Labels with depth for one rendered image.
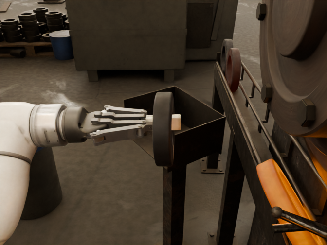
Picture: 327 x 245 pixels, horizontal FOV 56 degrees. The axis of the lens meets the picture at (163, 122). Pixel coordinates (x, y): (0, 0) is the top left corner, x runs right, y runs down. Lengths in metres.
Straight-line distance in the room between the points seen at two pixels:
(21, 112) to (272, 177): 0.49
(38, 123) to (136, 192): 1.11
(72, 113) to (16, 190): 0.17
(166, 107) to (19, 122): 0.29
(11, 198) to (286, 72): 0.50
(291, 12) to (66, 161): 1.75
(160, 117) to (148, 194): 1.13
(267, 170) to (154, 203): 1.11
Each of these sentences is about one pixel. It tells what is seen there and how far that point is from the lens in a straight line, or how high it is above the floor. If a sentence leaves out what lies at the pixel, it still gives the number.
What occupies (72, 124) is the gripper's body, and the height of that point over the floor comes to 0.85.
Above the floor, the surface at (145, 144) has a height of 0.60.
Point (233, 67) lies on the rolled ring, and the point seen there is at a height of 0.73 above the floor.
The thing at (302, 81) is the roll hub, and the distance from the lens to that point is 0.35.
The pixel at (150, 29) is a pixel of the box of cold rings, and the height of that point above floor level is 0.49.
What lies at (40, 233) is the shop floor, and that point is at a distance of 1.60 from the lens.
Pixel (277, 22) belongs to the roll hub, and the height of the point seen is 1.09.
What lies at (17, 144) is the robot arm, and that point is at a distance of 0.65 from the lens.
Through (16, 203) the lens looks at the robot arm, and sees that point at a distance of 0.64.
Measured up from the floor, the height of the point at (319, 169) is 0.89.
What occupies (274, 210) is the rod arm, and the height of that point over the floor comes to 0.90.
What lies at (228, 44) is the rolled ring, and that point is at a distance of 1.46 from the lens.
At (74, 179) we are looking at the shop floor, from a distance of 1.83.
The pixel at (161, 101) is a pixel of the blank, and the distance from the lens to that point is 0.58.
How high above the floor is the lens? 1.17
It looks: 31 degrees down
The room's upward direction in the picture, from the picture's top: straight up
